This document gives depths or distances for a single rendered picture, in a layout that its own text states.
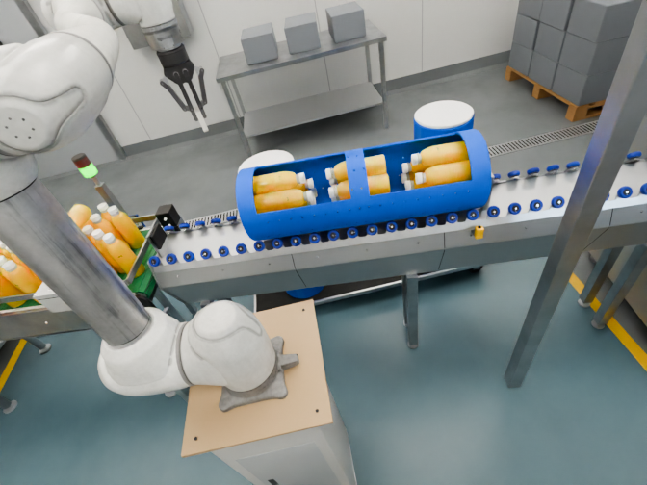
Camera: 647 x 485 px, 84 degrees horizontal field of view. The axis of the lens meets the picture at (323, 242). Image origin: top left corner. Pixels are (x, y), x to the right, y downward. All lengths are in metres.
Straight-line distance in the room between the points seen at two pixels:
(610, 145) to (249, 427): 1.11
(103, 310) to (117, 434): 1.75
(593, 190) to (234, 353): 1.00
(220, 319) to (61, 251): 0.33
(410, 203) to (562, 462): 1.33
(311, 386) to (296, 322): 0.21
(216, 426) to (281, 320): 0.33
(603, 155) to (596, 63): 2.91
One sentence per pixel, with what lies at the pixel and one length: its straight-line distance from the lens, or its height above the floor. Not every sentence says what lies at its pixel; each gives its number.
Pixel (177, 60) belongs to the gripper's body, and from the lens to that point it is 1.12.
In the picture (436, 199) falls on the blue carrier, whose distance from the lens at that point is 1.29.
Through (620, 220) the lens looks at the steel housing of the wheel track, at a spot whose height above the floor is 0.86.
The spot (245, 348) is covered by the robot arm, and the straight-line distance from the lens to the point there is 0.85.
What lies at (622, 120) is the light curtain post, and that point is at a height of 1.42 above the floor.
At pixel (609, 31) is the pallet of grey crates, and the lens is 3.95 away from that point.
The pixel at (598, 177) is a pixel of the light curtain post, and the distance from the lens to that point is 1.16.
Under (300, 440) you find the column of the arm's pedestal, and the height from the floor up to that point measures 0.86.
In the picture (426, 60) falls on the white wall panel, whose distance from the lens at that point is 4.97.
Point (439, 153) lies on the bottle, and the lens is 1.35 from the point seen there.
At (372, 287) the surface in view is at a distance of 2.23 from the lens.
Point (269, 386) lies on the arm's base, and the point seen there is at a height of 1.04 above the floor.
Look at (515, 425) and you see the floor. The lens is 2.07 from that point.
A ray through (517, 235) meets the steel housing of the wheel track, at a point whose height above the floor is 0.85.
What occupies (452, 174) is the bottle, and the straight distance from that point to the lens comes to 1.33.
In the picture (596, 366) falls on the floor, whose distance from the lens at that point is 2.32.
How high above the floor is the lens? 1.90
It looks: 43 degrees down
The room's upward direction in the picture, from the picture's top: 15 degrees counter-clockwise
